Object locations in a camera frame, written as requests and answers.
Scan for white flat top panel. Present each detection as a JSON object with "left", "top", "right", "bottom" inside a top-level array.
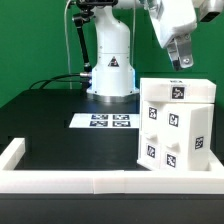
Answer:
[{"left": 69, "top": 113, "right": 139, "bottom": 129}]

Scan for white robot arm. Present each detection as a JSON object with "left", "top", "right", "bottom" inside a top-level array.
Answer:
[{"left": 87, "top": 0, "right": 224, "bottom": 102}]

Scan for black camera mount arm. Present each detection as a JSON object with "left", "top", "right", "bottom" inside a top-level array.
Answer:
[{"left": 72, "top": 0, "right": 118, "bottom": 72}]

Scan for white cabinet body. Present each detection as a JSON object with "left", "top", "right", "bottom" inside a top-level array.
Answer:
[{"left": 137, "top": 99, "right": 215, "bottom": 172}]

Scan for white U-shaped border fence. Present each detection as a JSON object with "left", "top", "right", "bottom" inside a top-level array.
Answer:
[{"left": 0, "top": 138, "right": 224, "bottom": 194}]

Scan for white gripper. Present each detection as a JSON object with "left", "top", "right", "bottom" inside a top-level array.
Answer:
[{"left": 146, "top": 0, "right": 197, "bottom": 71}]

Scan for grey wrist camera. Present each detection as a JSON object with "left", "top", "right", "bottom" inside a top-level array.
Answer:
[{"left": 193, "top": 0, "right": 224, "bottom": 22}]

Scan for white hanging cable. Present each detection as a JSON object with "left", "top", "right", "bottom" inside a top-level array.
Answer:
[{"left": 63, "top": 0, "right": 74, "bottom": 90}]

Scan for black cables on table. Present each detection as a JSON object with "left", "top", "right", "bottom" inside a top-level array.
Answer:
[{"left": 29, "top": 72, "right": 93, "bottom": 90}]

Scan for white box with tags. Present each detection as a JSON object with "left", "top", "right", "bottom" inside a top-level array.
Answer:
[{"left": 140, "top": 78, "right": 216, "bottom": 103}]

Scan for white door panel with tags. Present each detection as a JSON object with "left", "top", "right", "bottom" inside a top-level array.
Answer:
[{"left": 138, "top": 101, "right": 164, "bottom": 170}]

